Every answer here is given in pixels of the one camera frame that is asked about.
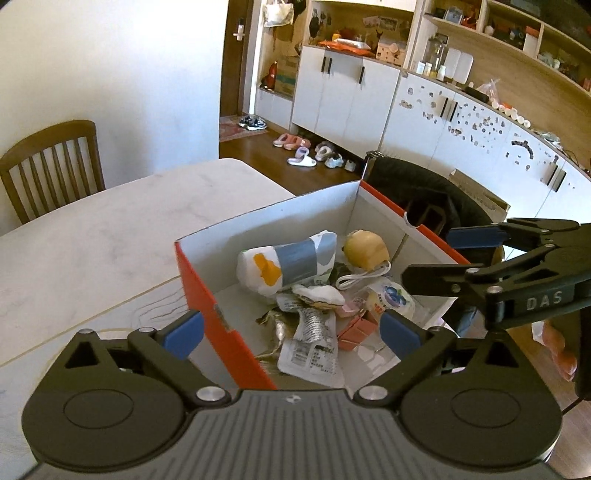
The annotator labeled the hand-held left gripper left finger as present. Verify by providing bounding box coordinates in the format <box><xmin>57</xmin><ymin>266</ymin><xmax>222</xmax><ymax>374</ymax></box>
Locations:
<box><xmin>51</xmin><ymin>310</ymin><xmax>230</xmax><ymax>409</ymax></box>

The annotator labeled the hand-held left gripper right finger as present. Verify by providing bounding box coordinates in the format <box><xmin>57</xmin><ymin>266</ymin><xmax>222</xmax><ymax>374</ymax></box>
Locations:
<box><xmin>353</xmin><ymin>309</ymin><xmax>539</xmax><ymax>409</ymax></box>

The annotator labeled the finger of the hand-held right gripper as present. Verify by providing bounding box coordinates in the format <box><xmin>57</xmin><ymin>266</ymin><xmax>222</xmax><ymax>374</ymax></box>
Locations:
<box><xmin>401</xmin><ymin>244</ymin><xmax>570</xmax><ymax>306</ymax></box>
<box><xmin>447</xmin><ymin>218</ymin><xmax>581</xmax><ymax>251</ymax></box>

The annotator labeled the red cardboard box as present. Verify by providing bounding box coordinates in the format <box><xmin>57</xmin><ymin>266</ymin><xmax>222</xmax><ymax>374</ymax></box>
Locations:
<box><xmin>174</xmin><ymin>180</ymin><xmax>476</xmax><ymax>391</ymax></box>

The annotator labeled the round white lidded cup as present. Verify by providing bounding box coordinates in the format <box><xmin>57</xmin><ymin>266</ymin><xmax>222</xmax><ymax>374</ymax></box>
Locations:
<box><xmin>367</xmin><ymin>281</ymin><xmax>416</xmax><ymax>328</ymax></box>

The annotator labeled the white cable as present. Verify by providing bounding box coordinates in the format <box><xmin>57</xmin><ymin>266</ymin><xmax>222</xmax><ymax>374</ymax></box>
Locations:
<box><xmin>335</xmin><ymin>261</ymin><xmax>393</xmax><ymax>291</ymax></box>

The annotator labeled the beige plush toy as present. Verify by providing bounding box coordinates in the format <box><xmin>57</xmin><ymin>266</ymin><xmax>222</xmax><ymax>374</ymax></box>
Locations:
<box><xmin>344</xmin><ymin>230</ymin><xmax>391</xmax><ymax>271</ymax></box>

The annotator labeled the silver snack packet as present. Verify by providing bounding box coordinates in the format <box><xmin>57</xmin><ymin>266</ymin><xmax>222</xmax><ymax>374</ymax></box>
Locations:
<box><xmin>277</xmin><ymin>298</ymin><xmax>346</xmax><ymax>387</ymax></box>

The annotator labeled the white wrapper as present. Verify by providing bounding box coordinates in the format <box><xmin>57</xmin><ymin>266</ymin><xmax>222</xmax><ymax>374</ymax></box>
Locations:
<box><xmin>291</xmin><ymin>284</ymin><xmax>346</xmax><ymax>311</ymax></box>

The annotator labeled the dark foil wrapper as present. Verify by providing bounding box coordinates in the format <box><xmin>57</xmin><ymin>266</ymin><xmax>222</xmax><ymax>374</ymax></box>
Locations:
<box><xmin>256</xmin><ymin>309</ymin><xmax>296</xmax><ymax>358</ymax></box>

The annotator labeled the white and grey-blue bag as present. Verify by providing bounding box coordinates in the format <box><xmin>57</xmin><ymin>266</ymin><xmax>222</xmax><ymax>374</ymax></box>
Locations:
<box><xmin>237</xmin><ymin>231</ymin><xmax>339</xmax><ymax>296</ymax></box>

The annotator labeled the person's right hand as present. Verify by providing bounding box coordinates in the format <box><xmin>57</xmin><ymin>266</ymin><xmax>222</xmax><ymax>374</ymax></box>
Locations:
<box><xmin>531</xmin><ymin>318</ymin><xmax>579</xmax><ymax>381</ymax></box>

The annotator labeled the knotted clear plastic bag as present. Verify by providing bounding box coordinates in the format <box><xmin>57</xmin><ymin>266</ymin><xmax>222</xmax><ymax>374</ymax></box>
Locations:
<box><xmin>475</xmin><ymin>78</ymin><xmax>502</xmax><ymax>104</ymax></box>

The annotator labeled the white board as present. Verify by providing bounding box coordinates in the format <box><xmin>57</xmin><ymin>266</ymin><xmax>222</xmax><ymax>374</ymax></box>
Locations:
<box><xmin>445</xmin><ymin>47</ymin><xmax>474</xmax><ymax>85</ymax></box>

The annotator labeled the purple and white slipper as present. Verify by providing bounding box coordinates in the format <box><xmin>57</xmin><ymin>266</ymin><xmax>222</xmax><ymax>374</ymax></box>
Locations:
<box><xmin>287</xmin><ymin>148</ymin><xmax>317</xmax><ymax>168</ymax></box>

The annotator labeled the tall glass jar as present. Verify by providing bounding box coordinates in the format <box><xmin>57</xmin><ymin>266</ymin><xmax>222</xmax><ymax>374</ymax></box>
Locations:
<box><xmin>427</xmin><ymin>37</ymin><xmax>448</xmax><ymax>77</ymax></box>

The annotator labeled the patterned door rug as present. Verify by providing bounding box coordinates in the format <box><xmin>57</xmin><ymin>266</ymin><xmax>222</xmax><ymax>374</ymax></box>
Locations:
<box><xmin>219</xmin><ymin>115</ymin><xmax>269</xmax><ymax>143</ymax></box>

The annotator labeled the orange flat package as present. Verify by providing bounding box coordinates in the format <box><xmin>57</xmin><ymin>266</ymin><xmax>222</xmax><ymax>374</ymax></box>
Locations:
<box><xmin>318</xmin><ymin>39</ymin><xmax>372</xmax><ymax>52</ymax></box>

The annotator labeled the brown wooden chair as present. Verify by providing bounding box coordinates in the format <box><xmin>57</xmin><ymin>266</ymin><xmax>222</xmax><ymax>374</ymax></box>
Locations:
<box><xmin>0</xmin><ymin>120</ymin><xmax>106</xmax><ymax>226</ymax></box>

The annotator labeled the printed cardboard box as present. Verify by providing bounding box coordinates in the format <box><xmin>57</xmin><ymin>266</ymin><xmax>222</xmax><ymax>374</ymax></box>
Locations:
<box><xmin>274</xmin><ymin>55</ymin><xmax>298</xmax><ymax>95</ymax></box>

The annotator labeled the dark brown door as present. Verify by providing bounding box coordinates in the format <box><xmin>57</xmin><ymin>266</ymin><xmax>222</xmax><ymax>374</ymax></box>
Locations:
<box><xmin>221</xmin><ymin>0</ymin><xmax>262</xmax><ymax>118</ymax></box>

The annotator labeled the white tote bag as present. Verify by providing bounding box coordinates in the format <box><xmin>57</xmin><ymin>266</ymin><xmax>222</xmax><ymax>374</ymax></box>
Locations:
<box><xmin>263</xmin><ymin>0</ymin><xmax>295</xmax><ymax>27</ymax></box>

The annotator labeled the white wall cabinet unit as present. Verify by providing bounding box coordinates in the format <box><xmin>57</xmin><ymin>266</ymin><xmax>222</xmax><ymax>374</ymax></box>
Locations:
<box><xmin>252</xmin><ymin>0</ymin><xmax>591</xmax><ymax>259</ymax></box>

